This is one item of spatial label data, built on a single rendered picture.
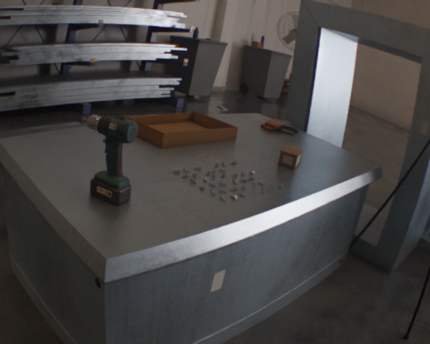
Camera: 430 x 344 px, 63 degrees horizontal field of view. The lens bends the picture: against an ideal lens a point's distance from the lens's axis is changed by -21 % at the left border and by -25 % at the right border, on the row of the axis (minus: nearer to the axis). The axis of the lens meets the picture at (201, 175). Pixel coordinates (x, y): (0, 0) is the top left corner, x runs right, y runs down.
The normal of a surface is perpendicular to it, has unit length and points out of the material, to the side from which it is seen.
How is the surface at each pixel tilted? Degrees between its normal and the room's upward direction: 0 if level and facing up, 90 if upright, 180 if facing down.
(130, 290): 90
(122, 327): 90
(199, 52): 96
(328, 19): 90
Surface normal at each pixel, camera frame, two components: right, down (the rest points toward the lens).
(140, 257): 0.70, -0.03
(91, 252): -0.59, -0.23
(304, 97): -0.74, 0.11
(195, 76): 0.63, 0.46
